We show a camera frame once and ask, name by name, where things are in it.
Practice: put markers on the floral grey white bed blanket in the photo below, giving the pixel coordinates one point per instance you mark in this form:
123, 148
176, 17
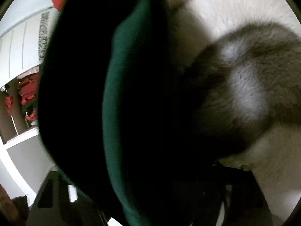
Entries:
245, 58

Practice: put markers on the red clothes in wardrobe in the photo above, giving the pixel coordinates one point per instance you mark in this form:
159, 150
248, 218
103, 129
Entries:
27, 90

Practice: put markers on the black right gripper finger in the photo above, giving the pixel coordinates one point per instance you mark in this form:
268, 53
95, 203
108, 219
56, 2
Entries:
52, 206

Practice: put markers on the green and white varsity jacket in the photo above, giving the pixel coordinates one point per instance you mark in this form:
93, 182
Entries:
114, 117

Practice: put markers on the white wardrobe shelving unit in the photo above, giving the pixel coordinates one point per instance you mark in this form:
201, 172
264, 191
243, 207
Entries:
26, 28

